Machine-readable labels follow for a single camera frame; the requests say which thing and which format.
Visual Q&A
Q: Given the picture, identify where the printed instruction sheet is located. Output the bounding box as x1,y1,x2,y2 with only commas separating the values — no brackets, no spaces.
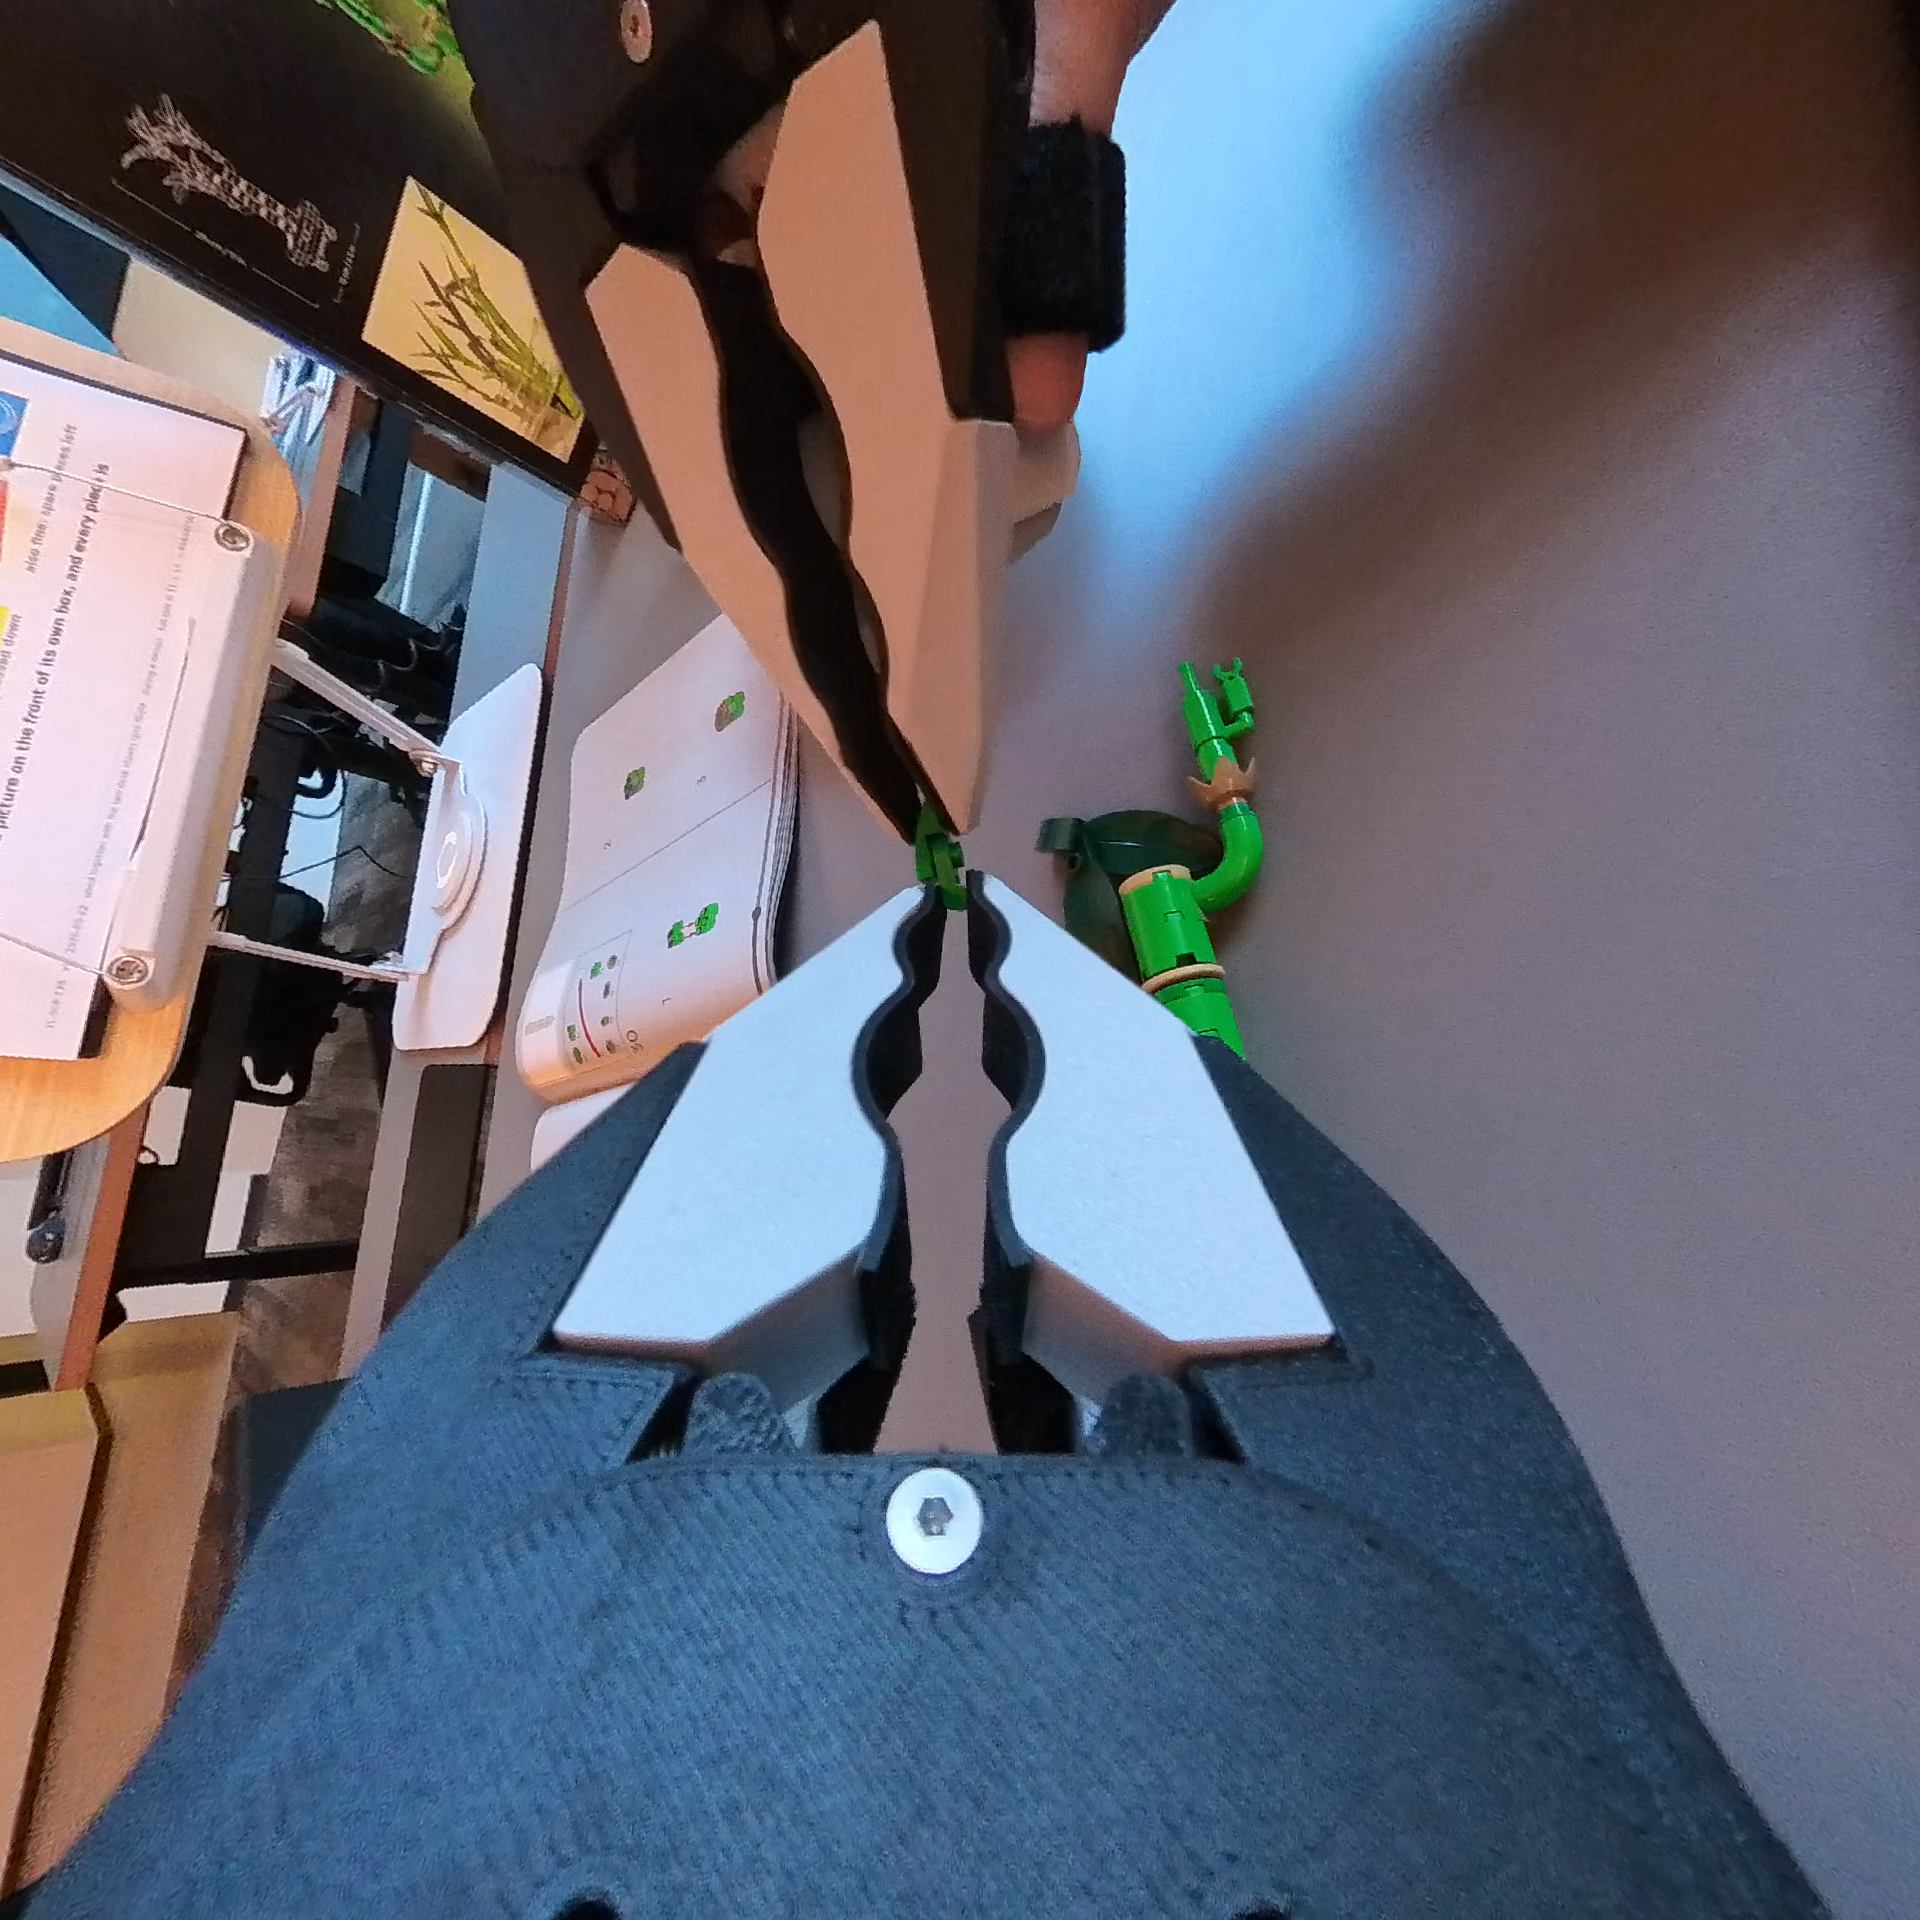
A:
0,355,250,1056

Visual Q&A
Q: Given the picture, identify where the open instruction booklet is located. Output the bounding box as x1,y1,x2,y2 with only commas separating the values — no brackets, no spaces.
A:
512,611,810,1113

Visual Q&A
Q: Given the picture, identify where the green bamboo stalk model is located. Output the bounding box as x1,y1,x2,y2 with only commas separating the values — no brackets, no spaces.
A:
1122,658,1271,1058

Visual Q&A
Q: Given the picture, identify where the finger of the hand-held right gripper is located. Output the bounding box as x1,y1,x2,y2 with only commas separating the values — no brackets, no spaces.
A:
753,16,999,837
581,243,971,837

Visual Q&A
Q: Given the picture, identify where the black toy set box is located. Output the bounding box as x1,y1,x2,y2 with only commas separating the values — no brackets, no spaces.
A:
0,0,630,523

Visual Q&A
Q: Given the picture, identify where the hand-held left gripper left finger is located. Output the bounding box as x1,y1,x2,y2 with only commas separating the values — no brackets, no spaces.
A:
553,882,946,1452

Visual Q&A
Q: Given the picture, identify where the grey desk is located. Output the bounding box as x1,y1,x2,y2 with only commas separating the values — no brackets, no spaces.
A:
525,0,1920,1920

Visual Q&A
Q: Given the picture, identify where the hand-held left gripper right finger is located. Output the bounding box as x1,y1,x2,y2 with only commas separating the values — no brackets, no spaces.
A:
965,870,1340,1452

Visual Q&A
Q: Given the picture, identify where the person's right hand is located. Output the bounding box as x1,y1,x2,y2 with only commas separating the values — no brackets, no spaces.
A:
1008,0,1193,440

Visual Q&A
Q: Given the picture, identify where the white document stand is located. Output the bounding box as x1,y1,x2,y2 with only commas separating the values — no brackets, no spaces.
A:
0,314,551,1167

